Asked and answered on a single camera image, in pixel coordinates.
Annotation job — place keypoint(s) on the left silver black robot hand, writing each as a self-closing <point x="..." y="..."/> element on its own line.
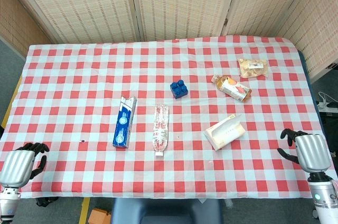
<point x="16" y="166"/>

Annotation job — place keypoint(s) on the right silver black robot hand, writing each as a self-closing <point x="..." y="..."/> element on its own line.
<point x="312" y="152"/>

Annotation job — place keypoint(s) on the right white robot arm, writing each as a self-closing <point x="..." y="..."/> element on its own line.
<point x="323" y="197"/>

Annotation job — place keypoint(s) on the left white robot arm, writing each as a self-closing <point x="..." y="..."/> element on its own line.
<point x="8" y="203"/>

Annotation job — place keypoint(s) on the white orange tissue pack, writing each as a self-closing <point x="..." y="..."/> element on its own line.
<point x="224" y="132"/>

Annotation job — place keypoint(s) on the black caster base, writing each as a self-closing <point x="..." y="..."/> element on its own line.
<point x="46" y="201"/>

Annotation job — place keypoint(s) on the white power strip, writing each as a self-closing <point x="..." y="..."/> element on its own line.
<point x="327" y="102"/>

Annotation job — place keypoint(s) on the orange cardboard box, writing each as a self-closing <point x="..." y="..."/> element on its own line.
<point x="99" y="216"/>

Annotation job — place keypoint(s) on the amber tea drink bottle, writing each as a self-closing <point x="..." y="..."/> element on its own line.
<point x="233" y="88"/>

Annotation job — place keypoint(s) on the clear bag of snacks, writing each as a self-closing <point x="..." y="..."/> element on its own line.
<point x="253" y="67"/>

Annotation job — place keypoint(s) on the blue white toothpaste box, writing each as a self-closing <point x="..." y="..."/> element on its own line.
<point x="124" y="122"/>

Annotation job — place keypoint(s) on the blue toy building brick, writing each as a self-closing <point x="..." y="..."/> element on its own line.
<point x="178" y="89"/>

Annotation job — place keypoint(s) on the clear empty plastic bottle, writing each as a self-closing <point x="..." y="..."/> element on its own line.
<point x="160" y="129"/>

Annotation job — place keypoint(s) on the red white checkered tablecloth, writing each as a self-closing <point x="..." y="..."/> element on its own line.
<point x="163" y="118"/>

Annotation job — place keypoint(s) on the dark blue chair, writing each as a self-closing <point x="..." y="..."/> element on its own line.
<point x="166" y="210"/>

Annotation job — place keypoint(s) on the woven folding screen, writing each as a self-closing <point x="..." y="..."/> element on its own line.
<point x="169" y="4"/>

